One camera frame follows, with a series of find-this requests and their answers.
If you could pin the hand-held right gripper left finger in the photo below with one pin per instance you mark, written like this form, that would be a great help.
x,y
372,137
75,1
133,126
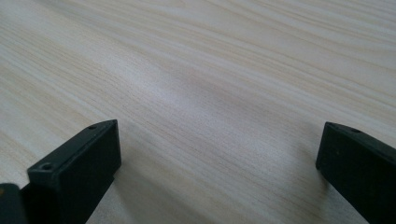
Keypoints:
x,y
81,168

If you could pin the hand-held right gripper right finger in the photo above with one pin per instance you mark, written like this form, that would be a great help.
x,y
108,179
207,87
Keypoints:
x,y
358,168

